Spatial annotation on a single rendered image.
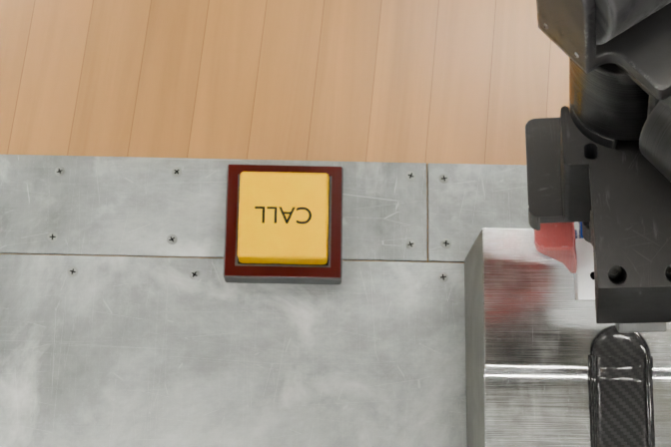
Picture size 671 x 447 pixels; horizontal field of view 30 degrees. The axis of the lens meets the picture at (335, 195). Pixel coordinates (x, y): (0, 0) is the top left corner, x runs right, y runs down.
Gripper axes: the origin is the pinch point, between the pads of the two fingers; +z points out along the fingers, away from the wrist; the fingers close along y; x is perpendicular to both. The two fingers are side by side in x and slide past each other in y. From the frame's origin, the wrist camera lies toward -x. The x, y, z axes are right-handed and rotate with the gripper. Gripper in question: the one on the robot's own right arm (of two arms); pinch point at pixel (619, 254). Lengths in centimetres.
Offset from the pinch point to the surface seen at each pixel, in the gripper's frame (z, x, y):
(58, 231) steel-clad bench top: 4.9, 6.4, -37.3
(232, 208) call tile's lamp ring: 4.7, 7.7, -25.1
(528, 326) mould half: 4.6, -2.1, -5.4
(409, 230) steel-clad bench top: 9.1, 8.2, -13.4
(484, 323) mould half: 4.1, -2.1, -8.1
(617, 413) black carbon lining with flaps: 8.0, -6.4, -0.3
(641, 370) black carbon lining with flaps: 7.0, -4.0, 1.3
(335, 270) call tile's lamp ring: 7.4, 4.0, -18.1
